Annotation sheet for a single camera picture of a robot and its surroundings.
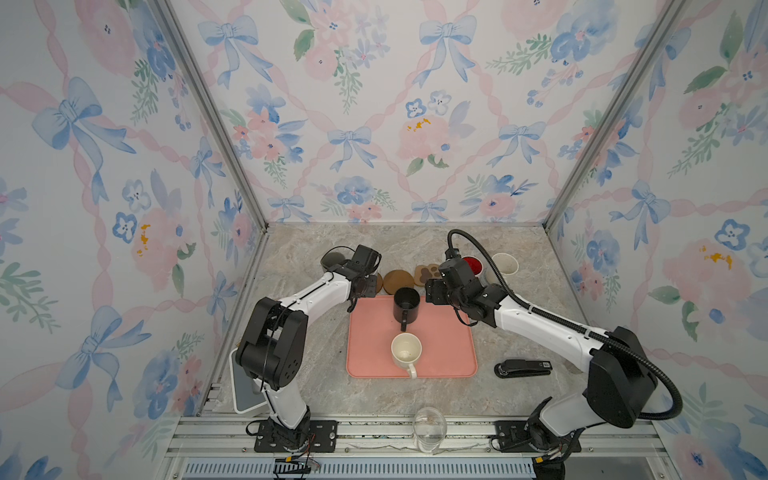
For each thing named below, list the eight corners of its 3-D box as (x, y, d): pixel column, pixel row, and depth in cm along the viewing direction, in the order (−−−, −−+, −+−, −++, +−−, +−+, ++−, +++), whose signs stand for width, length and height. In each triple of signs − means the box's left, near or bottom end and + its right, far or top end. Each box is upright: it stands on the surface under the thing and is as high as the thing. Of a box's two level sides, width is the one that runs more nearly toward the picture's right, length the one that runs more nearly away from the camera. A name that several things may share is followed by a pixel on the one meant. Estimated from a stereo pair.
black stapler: (496, 378, 85) (500, 373, 82) (493, 364, 88) (497, 359, 84) (547, 378, 85) (554, 373, 82) (543, 364, 88) (549, 359, 84)
